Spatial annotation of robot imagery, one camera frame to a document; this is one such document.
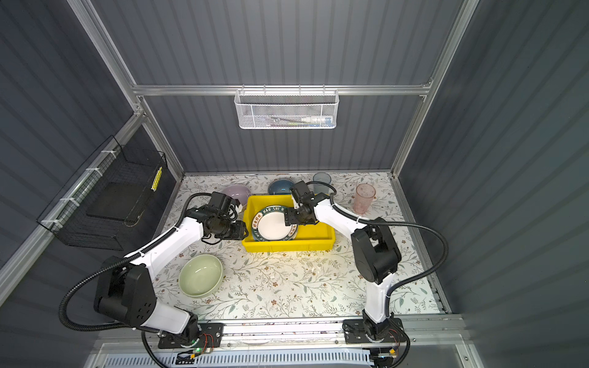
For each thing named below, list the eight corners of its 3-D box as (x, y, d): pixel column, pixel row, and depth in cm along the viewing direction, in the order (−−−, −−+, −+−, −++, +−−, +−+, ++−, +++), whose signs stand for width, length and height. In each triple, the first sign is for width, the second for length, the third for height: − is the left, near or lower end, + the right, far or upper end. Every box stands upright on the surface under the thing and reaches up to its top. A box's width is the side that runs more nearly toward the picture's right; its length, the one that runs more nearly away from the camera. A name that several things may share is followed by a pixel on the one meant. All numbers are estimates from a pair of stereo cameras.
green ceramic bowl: (179, 300, 83) (172, 294, 78) (192, 261, 92) (185, 254, 87) (221, 300, 83) (215, 294, 78) (229, 261, 92) (224, 254, 87)
